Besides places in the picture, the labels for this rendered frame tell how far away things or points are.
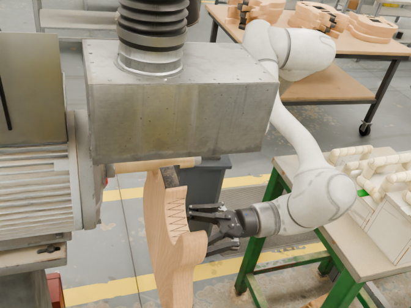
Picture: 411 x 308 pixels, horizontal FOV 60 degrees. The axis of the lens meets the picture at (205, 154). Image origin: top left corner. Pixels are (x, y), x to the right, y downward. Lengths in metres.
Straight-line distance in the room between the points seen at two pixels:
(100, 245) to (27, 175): 1.60
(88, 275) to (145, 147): 1.61
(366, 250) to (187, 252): 0.75
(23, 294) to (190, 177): 1.04
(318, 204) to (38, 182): 0.56
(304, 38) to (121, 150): 0.82
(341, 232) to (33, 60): 1.03
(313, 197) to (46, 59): 0.59
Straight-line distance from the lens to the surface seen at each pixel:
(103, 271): 2.16
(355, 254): 1.24
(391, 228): 1.25
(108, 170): 0.79
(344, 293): 1.28
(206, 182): 1.81
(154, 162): 0.81
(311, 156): 0.89
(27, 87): 0.62
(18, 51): 0.60
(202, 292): 2.11
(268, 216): 0.94
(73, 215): 0.72
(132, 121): 0.56
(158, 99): 0.55
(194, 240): 0.63
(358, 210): 1.33
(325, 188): 0.81
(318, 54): 1.27
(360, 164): 1.41
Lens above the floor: 1.76
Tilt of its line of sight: 36 degrees down
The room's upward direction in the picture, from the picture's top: 10 degrees clockwise
